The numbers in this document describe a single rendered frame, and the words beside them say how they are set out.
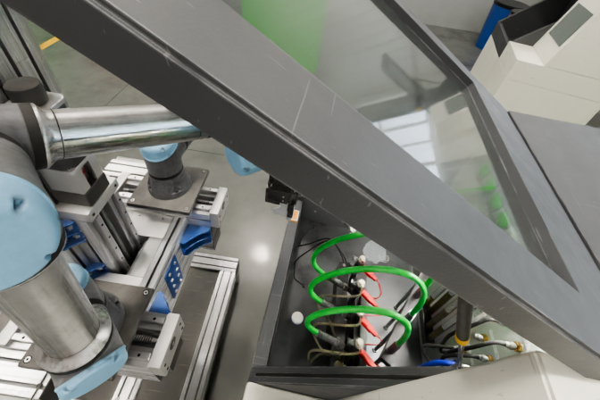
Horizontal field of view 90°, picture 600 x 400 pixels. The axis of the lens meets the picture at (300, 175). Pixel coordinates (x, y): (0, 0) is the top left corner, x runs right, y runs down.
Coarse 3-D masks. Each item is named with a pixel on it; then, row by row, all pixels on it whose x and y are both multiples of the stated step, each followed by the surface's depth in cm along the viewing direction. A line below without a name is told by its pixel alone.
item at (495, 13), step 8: (496, 0) 514; (504, 0) 522; (512, 0) 529; (496, 8) 514; (504, 8) 504; (512, 8) 496; (520, 8) 494; (488, 16) 533; (496, 16) 517; (504, 16) 508; (488, 24) 533; (480, 32) 555; (488, 32) 536; (480, 40) 554; (480, 48) 557
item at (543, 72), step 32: (544, 0) 330; (576, 0) 311; (512, 32) 357; (544, 32) 287; (576, 32) 244; (480, 64) 367; (512, 64) 271; (544, 64) 263; (576, 64) 254; (512, 96) 286; (544, 96) 278; (576, 96) 269
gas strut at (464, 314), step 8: (464, 304) 35; (464, 312) 37; (472, 312) 37; (456, 320) 41; (464, 320) 38; (456, 328) 42; (464, 328) 40; (456, 336) 44; (464, 336) 42; (464, 344) 44; (456, 368) 55
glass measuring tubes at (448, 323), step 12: (444, 288) 90; (432, 300) 96; (444, 300) 88; (456, 300) 81; (420, 312) 100; (432, 312) 94; (444, 312) 86; (456, 312) 80; (480, 312) 73; (432, 324) 92; (444, 324) 85; (432, 336) 90; (444, 336) 88
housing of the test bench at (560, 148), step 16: (512, 112) 87; (528, 128) 82; (544, 128) 83; (560, 128) 84; (576, 128) 85; (592, 128) 87; (528, 144) 77; (544, 144) 78; (560, 144) 78; (576, 144) 79; (592, 144) 80; (544, 160) 72; (560, 160) 73; (576, 160) 74; (592, 160) 75; (560, 176) 69; (576, 176) 70; (592, 176) 70; (560, 192) 65; (576, 192) 65; (592, 192) 66; (576, 208) 62; (592, 208) 62; (576, 224) 59; (592, 224) 59; (592, 240) 56; (592, 256) 54
